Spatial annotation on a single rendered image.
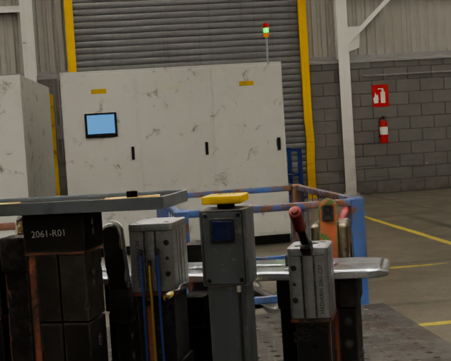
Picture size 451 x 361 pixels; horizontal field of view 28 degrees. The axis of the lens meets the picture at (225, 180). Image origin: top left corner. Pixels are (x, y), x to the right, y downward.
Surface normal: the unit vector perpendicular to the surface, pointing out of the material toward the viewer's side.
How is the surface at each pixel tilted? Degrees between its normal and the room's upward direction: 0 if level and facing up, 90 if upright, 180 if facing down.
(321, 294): 90
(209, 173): 90
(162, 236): 90
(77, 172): 90
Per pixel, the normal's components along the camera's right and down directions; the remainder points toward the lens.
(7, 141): 0.07, 0.05
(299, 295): -0.22, 0.07
